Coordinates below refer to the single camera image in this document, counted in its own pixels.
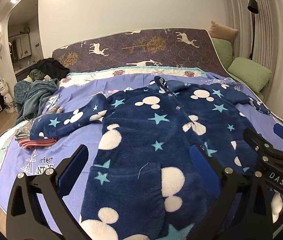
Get black floor lamp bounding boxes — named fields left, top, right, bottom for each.
left=247, top=0, right=259, bottom=60

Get folded clothes with pink stripes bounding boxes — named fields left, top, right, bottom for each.
left=15, top=105, right=65, bottom=151

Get teal grey blanket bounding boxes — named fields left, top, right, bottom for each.
left=14, top=78, right=58, bottom=120

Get white cat figurine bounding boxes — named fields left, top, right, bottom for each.
left=0, top=78, right=17, bottom=113

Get glass door cabinet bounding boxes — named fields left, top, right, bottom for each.
left=9, top=34, right=31, bottom=61

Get person's right hand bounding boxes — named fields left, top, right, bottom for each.
left=271, top=190, right=283, bottom=215

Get small green pillow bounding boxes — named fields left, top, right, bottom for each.
left=211, top=37, right=233, bottom=67

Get purple printed bedsheet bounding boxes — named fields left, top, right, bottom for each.
left=0, top=72, right=283, bottom=240

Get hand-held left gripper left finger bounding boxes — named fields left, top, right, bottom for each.
left=6, top=144, right=92, bottom=240

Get large green pillow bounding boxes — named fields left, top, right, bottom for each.
left=227, top=57, right=272, bottom=94

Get dark deer print mattress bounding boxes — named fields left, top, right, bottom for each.
left=51, top=28, right=234, bottom=78

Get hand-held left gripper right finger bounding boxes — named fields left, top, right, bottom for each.
left=190, top=144, right=274, bottom=240

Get white floral quilt teal edge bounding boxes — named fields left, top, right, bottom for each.
left=59, top=66, right=208, bottom=88

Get black garment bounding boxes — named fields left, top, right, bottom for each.
left=30, top=58, right=70, bottom=80

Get grey curtain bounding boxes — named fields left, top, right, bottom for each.
left=223, top=0, right=283, bottom=130

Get navy fleece star print pajama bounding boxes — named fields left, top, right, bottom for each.
left=30, top=76, right=272, bottom=240

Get tan pillow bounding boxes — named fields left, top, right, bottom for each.
left=208, top=21, right=239, bottom=43

